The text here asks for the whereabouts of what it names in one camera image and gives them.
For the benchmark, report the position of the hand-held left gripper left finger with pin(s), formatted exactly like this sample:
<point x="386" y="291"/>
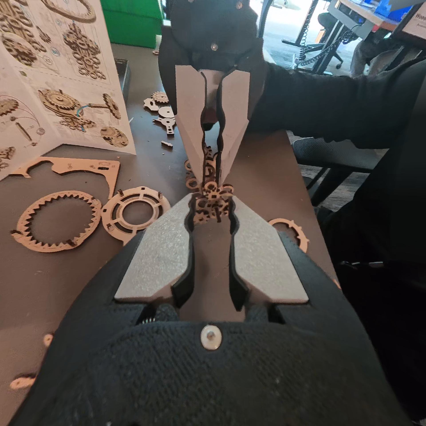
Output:
<point x="153" y="266"/>

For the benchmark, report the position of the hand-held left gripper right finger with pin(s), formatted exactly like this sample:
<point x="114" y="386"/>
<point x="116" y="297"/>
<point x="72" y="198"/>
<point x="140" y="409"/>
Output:
<point x="266" y="266"/>

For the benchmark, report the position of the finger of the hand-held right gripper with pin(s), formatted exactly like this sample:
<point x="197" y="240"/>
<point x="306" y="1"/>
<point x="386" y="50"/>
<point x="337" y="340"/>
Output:
<point x="236" y="109"/>
<point x="189" y="109"/>

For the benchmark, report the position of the small wooden link piece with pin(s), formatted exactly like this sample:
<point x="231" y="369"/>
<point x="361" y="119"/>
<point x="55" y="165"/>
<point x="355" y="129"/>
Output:
<point x="21" y="382"/>

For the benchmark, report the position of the person's right forearm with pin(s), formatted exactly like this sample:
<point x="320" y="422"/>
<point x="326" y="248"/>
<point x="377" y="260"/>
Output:
<point x="316" y="106"/>

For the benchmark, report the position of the person's right hand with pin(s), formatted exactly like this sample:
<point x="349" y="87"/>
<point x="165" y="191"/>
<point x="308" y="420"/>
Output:
<point x="210" y="117"/>

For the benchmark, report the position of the wooden disc with arms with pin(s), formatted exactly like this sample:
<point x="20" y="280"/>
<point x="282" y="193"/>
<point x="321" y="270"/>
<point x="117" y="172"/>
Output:
<point x="166" y="114"/>

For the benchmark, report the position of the small wooden gear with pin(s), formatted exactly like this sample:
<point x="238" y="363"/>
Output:
<point x="159" y="97"/>

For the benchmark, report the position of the small lobed wooden plate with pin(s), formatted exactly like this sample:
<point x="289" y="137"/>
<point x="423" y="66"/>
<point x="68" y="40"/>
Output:
<point x="150" y="105"/>

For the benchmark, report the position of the small wooden peg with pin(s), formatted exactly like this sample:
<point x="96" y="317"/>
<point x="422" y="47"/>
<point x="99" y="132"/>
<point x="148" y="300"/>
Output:
<point x="167" y="144"/>

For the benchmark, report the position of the black product box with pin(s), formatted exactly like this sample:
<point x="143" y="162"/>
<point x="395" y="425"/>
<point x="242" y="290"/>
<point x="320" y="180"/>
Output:
<point x="123" y="78"/>

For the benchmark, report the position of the green plastic bin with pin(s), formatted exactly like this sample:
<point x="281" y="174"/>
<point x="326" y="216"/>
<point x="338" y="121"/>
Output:
<point x="133" y="23"/>

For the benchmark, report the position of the grey office chair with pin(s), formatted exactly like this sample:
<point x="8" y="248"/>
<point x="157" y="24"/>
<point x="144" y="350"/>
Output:
<point x="332" y="156"/>

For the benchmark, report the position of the wooden offcut sheet curved cutout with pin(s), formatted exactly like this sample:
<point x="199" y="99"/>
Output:
<point x="83" y="166"/>

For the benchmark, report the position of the small wooden washer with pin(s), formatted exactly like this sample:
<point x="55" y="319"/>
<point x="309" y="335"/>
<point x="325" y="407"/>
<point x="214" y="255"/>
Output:
<point x="48" y="339"/>

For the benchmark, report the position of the paper instruction booklet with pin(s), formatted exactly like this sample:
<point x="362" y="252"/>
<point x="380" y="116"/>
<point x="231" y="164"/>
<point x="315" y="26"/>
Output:
<point x="20" y="83"/>

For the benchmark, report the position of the black framed tag placard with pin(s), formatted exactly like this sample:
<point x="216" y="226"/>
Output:
<point x="416" y="20"/>

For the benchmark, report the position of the round slotted wooden frame plate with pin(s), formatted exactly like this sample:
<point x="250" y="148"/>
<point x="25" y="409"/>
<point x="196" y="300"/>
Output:
<point x="107" y="216"/>

